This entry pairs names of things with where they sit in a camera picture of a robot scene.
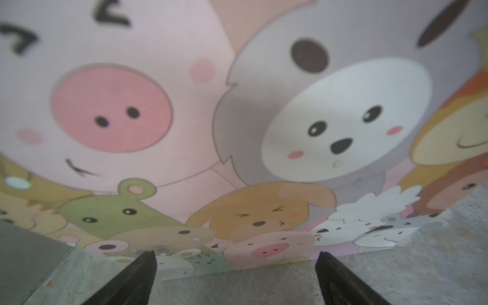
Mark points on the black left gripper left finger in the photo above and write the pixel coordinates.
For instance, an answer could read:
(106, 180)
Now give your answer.
(133, 285)

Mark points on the cartoon animal paper bag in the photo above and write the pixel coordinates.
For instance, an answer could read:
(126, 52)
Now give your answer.
(230, 135)

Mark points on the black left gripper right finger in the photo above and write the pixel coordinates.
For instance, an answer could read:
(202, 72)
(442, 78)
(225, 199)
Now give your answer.
(339, 285)

